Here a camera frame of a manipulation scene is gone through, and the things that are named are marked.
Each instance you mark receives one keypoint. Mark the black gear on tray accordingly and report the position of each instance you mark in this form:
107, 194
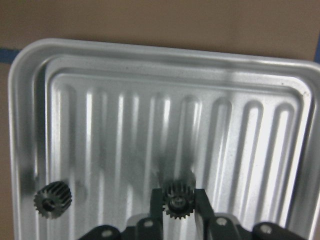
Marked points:
52, 201

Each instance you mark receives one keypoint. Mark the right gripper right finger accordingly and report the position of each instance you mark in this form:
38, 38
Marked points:
203, 209

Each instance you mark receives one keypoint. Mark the silver metal tray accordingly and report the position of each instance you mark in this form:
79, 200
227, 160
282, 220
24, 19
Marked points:
114, 121

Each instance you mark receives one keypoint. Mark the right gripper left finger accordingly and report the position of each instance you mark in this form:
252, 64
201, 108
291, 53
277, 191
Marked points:
156, 204

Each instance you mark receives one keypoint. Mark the black gear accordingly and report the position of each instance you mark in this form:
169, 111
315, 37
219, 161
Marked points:
52, 201
178, 199

